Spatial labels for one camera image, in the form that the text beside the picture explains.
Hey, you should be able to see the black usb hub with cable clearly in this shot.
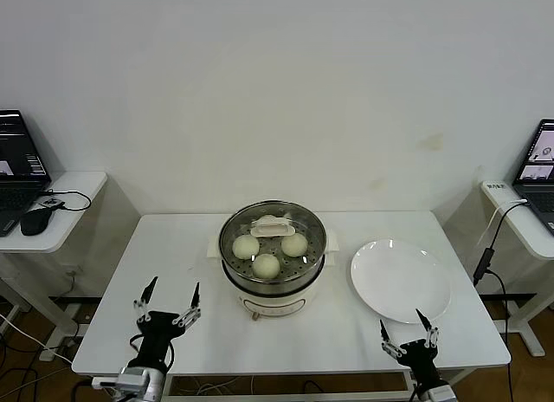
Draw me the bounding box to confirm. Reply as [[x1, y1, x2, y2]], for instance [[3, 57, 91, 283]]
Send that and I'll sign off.
[[37, 188, 92, 213]]

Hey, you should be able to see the grey laptop with bright windows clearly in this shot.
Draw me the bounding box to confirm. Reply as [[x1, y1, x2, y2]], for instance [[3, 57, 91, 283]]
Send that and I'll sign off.
[[512, 118, 554, 237]]

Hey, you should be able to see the white laptop cable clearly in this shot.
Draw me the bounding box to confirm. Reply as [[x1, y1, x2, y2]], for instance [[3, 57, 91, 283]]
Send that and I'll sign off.
[[474, 197, 528, 250]]

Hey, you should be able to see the white side desk with strip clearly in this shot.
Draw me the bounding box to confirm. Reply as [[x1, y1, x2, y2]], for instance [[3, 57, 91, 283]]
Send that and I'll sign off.
[[480, 179, 554, 358]]

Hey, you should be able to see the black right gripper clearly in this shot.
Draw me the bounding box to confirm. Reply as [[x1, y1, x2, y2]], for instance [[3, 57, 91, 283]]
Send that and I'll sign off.
[[378, 308, 443, 383]]

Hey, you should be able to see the white table frame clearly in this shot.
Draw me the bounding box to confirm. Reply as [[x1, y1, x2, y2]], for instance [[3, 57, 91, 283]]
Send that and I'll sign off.
[[164, 366, 473, 402]]

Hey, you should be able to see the white floor power strip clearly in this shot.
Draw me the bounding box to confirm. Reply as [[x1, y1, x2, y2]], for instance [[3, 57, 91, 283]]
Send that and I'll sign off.
[[38, 346, 73, 362]]

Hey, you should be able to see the stainless steel steamer basket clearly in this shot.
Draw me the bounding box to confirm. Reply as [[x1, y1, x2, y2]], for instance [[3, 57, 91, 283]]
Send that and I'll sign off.
[[207, 200, 342, 290]]

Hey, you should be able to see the cream electric cooking pot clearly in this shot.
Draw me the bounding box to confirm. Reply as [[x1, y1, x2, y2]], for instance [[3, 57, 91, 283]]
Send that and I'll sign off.
[[221, 261, 325, 323]]

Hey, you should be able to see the round white plate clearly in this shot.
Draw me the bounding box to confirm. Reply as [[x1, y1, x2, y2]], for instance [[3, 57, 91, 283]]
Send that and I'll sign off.
[[350, 238, 452, 325]]

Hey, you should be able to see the round glass pot lid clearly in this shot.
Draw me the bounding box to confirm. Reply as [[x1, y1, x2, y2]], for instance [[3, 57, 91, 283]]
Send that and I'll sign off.
[[218, 198, 326, 271]]

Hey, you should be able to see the black computer mouse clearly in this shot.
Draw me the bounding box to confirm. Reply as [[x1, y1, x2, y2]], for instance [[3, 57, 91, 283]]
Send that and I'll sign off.
[[20, 206, 54, 237]]

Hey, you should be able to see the white side desk with mouse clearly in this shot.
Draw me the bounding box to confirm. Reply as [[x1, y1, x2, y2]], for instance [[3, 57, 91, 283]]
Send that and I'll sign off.
[[0, 171, 108, 360]]

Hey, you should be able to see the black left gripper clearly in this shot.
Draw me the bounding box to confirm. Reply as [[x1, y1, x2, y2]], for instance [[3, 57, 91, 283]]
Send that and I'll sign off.
[[132, 276, 204, 366]]

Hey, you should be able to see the black laptop with dark screen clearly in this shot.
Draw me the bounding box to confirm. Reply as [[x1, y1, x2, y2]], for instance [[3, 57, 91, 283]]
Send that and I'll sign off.
[[0, 109, 52, 238]]

